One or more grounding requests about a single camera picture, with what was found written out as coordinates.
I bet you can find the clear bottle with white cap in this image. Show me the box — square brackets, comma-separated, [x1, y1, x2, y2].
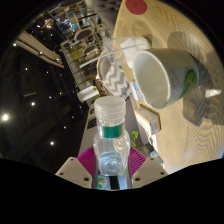
[92, 95, 132, 178]

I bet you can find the white mug with green print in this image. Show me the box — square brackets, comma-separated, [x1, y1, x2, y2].
[132, 48, 201, 110]

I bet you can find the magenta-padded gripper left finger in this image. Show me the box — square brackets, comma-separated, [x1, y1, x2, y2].
[55, 146, 100, 190]

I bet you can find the small blue white packet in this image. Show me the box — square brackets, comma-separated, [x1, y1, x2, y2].
[130, 81, 145, 103]

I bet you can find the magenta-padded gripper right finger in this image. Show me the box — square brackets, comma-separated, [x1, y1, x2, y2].
[126, 147, 169, 190]

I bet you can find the white drinking straw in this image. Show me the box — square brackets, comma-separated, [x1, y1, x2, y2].
[79, 44, 134, 69]

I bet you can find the group of dining chairs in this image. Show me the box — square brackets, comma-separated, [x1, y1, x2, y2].
[48, 1, 111, 56]

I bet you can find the flat round red coaster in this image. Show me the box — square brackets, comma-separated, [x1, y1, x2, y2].
[124, 0, 148, 16]

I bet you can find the group of ceiling lights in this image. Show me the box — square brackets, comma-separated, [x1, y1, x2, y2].
[0, 39, 78, 148]

